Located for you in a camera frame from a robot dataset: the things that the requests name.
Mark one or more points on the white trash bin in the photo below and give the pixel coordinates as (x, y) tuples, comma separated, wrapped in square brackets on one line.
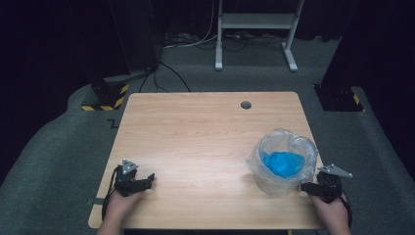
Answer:
[(277, 187)]

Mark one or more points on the grey tape strip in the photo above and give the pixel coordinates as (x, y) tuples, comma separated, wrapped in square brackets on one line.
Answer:
[(96, 201)]

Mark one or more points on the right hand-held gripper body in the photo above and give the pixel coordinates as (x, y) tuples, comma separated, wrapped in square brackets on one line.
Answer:
[(331, 187)]

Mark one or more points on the clear plastic trash bag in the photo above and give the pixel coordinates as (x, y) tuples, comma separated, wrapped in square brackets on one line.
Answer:
[(287, 138)]

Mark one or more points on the white metal stand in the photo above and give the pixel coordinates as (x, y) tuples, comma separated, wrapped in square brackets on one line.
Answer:
[(257, 20)]

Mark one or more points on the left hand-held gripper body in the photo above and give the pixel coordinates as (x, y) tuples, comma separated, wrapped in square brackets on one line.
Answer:
[(125, 182)]

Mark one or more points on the yellow black striped base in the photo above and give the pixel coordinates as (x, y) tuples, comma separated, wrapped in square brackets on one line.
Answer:
[(109, 98)]

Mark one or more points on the dark base with yellow stripe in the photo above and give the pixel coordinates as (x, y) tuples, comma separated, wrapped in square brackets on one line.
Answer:
[(339, 98)]

